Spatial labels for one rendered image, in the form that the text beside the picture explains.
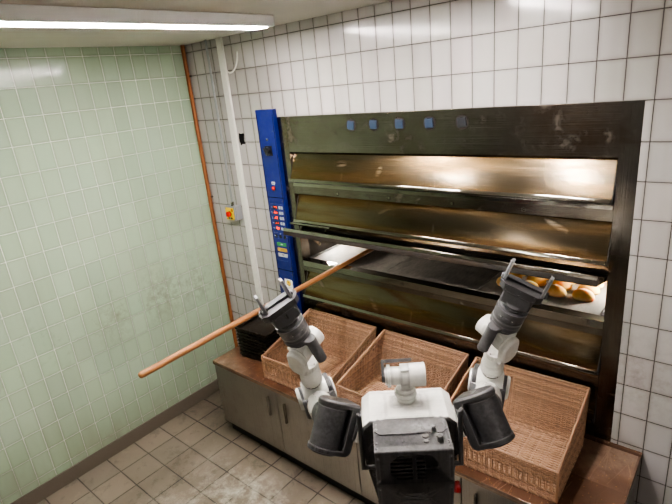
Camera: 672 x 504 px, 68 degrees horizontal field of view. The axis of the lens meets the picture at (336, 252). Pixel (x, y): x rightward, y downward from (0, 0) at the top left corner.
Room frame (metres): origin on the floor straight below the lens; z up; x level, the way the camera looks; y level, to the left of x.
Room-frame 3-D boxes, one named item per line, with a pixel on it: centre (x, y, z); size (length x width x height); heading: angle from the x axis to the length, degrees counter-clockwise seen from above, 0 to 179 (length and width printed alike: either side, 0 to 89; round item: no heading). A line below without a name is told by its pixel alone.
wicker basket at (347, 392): (2.30, -0.28, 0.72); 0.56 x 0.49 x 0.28; 48
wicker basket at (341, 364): (2.69, 0.16, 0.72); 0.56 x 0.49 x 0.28; 49
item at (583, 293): (2.45, -1.18, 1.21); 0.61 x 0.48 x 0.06; 138
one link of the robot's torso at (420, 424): (1.15, -0.15, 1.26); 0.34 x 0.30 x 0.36; 86
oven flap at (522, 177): (2.51, -0.45, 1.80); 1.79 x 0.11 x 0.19; 48
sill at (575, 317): (2.52, -0.47, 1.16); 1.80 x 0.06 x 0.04; 48
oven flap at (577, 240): (2.51, -0.45, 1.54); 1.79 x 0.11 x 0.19; 48
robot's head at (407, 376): (1.21, -0.16, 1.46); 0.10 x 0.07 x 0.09; 86
